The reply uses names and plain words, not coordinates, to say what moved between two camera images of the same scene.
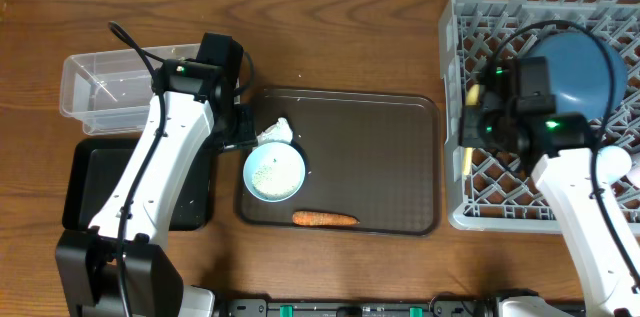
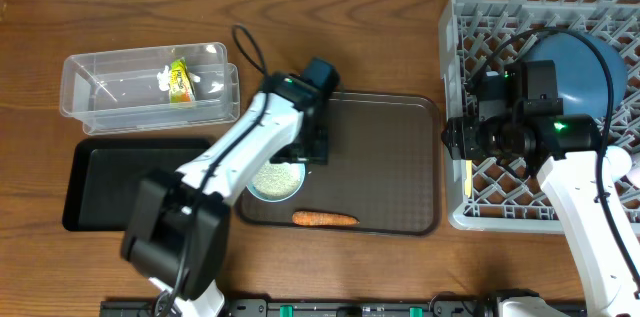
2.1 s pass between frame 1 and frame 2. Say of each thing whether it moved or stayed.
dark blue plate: stayed
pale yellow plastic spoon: moved
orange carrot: stayed
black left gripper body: moved
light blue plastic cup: stayed
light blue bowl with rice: stayed
